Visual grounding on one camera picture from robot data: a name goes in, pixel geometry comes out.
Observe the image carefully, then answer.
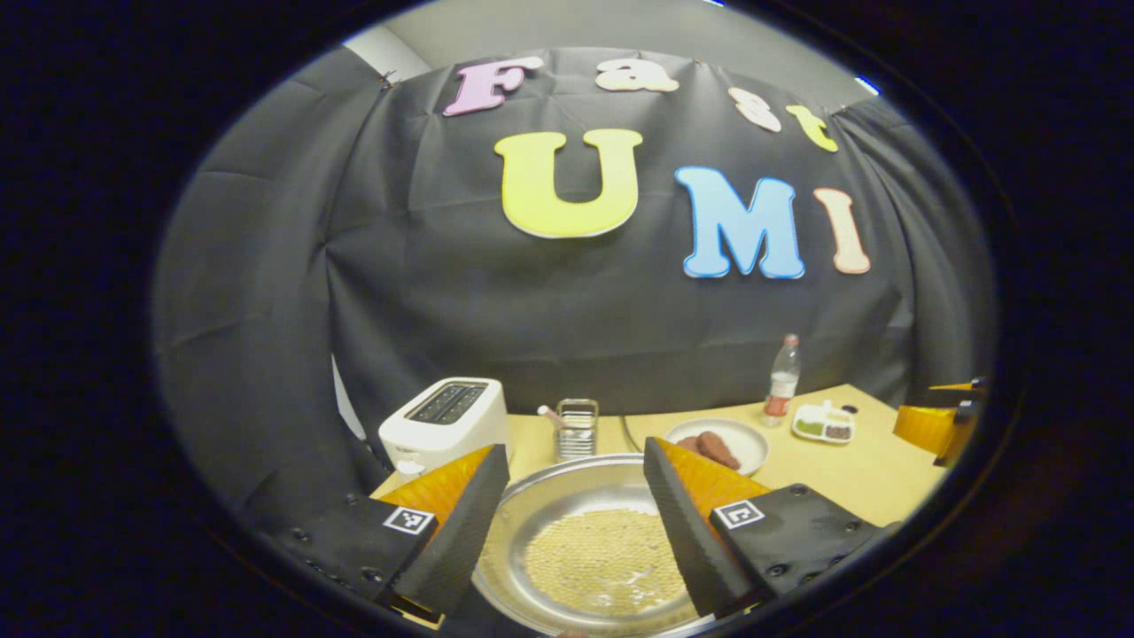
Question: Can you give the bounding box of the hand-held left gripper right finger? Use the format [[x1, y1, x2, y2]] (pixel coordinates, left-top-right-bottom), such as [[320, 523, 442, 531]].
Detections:
[[642, 436, 887, 619]]

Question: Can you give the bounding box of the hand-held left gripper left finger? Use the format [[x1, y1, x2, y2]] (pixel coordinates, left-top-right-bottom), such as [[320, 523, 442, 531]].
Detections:
[[257, 443, 512, 619]]

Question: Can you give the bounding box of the stainless steel pot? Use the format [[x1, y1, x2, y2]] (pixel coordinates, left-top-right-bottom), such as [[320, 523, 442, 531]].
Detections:
[[472, 453, 710, 637]]

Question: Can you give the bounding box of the pile of soybeans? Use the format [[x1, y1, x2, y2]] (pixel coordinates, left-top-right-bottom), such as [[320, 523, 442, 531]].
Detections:
[[524, 509, 701, 617]]

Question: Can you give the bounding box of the white divided dish of beans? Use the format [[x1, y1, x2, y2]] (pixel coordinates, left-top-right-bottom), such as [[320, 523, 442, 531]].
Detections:
[[791, 401, 858, 445]]

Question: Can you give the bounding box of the white oval plate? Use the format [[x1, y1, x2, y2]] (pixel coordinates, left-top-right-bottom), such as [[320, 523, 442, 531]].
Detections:
[[664, 418, 770, 477]]

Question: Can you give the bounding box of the white toaster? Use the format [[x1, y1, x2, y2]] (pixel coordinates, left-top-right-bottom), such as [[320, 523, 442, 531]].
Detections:
[[378, 377, 511, 484]]

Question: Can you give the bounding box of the clear water bottle red label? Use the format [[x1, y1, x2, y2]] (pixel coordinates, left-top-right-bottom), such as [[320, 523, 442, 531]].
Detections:
[[764, 333, 802, 429]]

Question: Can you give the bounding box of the black backdrop cloth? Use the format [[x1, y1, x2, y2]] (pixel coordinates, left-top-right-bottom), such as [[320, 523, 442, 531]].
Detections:
[[151, 46, 998, 533]]

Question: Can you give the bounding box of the wire mesh basket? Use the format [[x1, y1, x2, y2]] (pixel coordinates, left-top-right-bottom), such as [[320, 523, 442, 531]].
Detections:
[[554, 398, 600, 462]]

